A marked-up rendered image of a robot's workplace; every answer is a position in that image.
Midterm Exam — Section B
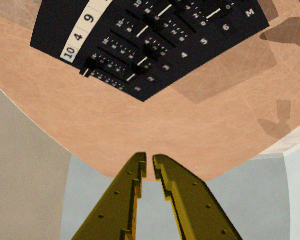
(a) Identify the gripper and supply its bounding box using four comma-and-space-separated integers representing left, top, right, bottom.
71, 152, 243, 240

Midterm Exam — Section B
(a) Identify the black lighting desk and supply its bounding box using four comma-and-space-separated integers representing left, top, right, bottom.
30, 0, 270, 102

